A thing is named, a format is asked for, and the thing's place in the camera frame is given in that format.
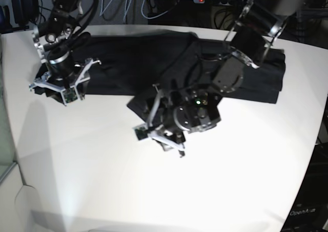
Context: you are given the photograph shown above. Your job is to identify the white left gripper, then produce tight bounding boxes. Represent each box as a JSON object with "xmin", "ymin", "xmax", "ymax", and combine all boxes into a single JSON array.
[{"xmin": 134, "ymin": 84, "xmax": 186, "ymax": 158}]

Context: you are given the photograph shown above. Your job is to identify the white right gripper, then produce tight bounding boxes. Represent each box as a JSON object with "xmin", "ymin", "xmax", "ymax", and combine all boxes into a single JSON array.
[{"xmin": 29, "ymin": 59, "xmax": 101, "ymax": 106}]

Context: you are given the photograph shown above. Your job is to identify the dark grey long-sleeve T-shirt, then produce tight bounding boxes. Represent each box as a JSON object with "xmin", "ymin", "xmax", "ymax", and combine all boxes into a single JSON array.
[{"xmin": 34, "ymin": 31, "xmax": 286, "ymax": 130}]

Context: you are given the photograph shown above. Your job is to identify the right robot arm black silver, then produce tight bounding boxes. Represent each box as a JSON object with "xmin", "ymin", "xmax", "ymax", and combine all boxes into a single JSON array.
[{"xmin": 29, "ymin": 0, "xmax": 101, "ymax": 106}]

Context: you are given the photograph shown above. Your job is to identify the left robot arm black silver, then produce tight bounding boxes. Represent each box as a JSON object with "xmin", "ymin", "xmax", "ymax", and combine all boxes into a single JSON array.
[{"xmin": 134, "ymin": 0, "xmax": 307, "ymax": 157}]

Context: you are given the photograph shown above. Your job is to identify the black equipment on floor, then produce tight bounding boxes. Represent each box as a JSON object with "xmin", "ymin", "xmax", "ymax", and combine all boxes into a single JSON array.
[{"xmin": 1, "ymin": 0, "xmax": 41, "ymax": 30}]

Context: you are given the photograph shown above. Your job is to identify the black OpenArm case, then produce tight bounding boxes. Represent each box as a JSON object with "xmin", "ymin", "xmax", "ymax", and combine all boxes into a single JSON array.
[{"xmin": 281, "ymin": 143, "xmax": 327, "ymax": 231}]

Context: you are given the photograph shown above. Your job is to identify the white cable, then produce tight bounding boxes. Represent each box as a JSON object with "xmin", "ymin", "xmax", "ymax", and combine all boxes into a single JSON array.
[{"xmin": 98, "ymin": 0, "xmax": 134, "ymax": 22}]

